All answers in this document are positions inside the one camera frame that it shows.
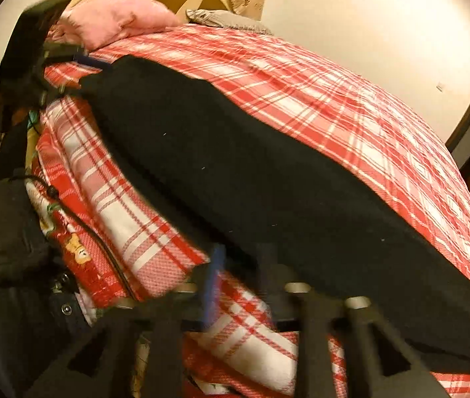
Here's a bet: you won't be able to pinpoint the person's black jacket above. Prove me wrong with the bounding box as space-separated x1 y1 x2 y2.
0 133 109 398

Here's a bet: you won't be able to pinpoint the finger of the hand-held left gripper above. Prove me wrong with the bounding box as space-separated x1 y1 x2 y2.
44 82 91 97
46 45 114 69

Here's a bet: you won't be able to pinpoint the black pants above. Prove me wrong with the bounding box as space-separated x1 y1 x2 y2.
78 56 470 376

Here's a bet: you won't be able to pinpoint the red plaid bed sheet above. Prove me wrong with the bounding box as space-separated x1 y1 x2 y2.
36 23 470 398

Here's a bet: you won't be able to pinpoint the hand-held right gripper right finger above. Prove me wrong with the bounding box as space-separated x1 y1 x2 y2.
257 245 455 398

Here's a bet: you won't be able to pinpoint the cartoon printed cloth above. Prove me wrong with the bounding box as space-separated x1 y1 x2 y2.
26 126 97 303

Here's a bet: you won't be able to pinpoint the grey striped pillow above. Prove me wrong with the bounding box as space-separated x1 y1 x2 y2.
185 8 275 36

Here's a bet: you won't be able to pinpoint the pink pillow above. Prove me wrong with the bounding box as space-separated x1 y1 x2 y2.
48 0 183 50

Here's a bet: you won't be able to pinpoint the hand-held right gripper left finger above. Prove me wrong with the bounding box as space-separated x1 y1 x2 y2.
24 244 227 398

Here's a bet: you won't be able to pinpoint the black cable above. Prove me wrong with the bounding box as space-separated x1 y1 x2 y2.
11 174 137 301

